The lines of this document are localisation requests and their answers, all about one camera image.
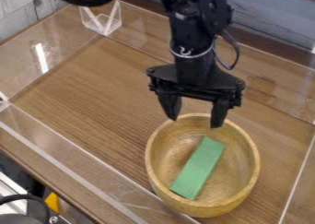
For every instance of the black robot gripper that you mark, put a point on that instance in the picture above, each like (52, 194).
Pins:
(195, 77)

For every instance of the brown wooden bowl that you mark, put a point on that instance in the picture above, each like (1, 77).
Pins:
(171, 145)

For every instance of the green rectangular block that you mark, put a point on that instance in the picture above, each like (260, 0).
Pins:
(197, 169)

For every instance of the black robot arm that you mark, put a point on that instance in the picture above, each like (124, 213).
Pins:
(197, 22)

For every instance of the black and yellow equipment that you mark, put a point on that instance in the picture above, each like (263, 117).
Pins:
(45, 208)

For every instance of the clear acrylic corner bracket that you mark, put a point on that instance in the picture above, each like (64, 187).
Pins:
(104, 24)

